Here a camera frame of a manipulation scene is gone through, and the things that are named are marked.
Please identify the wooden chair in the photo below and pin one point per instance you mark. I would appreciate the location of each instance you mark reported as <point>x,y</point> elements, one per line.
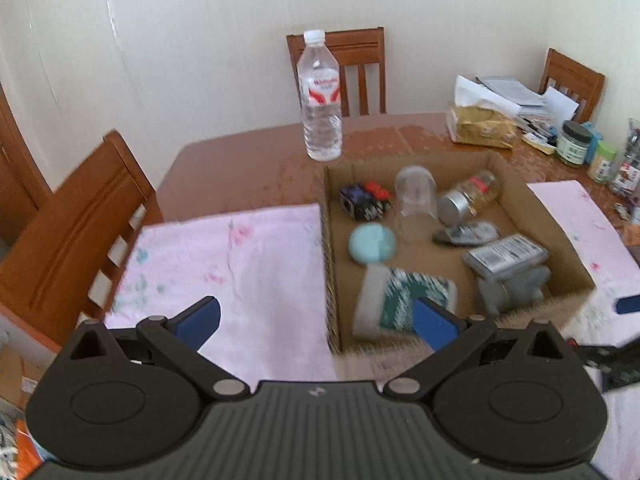
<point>575,72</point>
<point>20,170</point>
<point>75,220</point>
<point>365,50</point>

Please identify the light blue round toy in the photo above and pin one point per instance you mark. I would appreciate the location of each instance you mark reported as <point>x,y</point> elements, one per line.
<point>372,244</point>

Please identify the red label bottle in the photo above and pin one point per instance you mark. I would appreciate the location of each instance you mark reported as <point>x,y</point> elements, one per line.
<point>470,197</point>

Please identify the pink floral tablecloth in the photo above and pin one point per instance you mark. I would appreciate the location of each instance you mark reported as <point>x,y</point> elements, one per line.
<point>225,260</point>

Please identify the clear water bottle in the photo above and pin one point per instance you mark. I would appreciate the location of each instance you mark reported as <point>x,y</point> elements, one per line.
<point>320,110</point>

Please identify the clear jar with brown contents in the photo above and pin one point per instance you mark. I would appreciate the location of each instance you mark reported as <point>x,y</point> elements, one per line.
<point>627,165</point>

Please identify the golden tissue pack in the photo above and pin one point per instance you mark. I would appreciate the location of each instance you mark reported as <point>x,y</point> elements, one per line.
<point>480,127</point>

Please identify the green and white box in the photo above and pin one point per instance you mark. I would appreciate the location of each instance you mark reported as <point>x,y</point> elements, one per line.
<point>395,295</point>

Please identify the silver foil pouch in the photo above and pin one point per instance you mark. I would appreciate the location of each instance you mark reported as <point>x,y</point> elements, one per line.
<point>467,235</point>

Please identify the clear plastic jar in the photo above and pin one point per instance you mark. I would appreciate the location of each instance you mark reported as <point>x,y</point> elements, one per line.
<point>415,195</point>

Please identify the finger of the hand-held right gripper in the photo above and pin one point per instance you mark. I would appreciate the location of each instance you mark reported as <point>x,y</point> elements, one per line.
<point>630,305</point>
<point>620,365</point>

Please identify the dark lid glass jar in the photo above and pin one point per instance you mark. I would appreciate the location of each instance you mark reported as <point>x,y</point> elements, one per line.
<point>574,142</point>

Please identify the small black toy cube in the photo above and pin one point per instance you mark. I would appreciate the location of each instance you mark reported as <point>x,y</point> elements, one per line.
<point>350,201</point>

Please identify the brown cardboard box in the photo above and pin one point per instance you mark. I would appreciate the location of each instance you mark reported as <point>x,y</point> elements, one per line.
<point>430,256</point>

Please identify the teal small box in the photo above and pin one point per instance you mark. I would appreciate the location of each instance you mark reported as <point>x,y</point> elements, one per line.
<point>596,137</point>

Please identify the grey labelled box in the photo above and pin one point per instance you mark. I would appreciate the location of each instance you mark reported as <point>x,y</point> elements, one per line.
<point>505,255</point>

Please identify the green lid jar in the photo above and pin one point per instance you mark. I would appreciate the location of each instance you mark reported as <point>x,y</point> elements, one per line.
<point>602,162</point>

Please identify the grey cat toy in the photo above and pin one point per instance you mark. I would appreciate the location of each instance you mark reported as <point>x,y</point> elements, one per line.
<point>515,292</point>

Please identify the stack of papers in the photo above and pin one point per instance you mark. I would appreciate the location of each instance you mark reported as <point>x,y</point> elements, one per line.
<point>515,92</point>

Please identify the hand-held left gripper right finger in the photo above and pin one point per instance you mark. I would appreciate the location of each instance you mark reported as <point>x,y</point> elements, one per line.
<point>434,322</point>

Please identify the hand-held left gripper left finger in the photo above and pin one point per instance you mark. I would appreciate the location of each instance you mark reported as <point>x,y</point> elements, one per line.
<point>200,321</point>

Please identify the bundle of pens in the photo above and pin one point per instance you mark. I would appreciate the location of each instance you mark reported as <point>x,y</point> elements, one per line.
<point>540,135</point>

